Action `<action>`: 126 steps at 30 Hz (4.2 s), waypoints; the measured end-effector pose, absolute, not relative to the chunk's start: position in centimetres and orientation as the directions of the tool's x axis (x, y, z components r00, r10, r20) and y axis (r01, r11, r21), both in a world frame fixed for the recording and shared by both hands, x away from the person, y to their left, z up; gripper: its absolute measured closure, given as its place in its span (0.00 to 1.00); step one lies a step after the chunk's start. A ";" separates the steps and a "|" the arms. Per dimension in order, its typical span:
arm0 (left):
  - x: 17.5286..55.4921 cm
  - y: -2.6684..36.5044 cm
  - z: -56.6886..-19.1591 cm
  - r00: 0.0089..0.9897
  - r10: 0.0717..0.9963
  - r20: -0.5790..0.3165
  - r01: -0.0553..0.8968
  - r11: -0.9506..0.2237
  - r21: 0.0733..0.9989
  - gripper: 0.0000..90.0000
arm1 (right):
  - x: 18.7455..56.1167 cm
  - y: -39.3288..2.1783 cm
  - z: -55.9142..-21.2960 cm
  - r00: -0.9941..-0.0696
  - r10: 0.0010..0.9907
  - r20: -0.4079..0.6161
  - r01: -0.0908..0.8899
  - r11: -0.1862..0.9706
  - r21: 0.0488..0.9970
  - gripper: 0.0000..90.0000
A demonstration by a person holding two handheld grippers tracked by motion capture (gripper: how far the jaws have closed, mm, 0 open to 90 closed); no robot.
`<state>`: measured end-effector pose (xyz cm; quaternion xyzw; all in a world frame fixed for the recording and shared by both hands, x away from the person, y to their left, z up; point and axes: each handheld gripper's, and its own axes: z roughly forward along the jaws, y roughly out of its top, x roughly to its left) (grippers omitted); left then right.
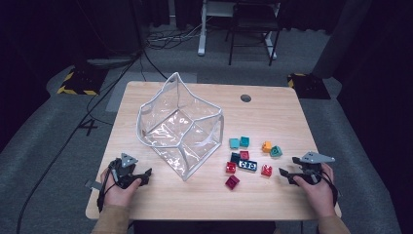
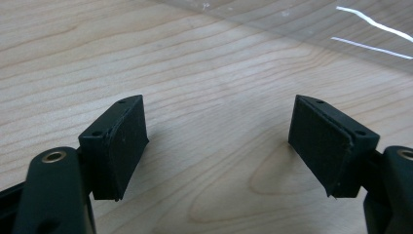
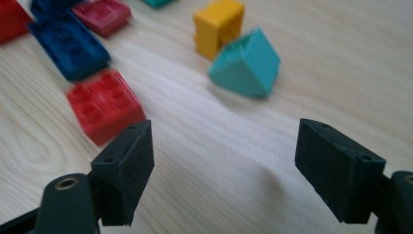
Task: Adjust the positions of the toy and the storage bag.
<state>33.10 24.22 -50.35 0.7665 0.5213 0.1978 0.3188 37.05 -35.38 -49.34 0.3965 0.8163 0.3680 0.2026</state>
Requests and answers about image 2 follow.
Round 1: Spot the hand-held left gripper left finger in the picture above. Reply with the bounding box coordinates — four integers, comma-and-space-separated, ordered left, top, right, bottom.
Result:
77, 94, 150, 202

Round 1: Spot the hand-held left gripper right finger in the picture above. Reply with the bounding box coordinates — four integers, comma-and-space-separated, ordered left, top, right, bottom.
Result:
287, 94, 381, 199

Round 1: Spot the clear plastic bag white trim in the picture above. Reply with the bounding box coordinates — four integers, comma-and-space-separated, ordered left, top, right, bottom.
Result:
152, 0, 413, 75

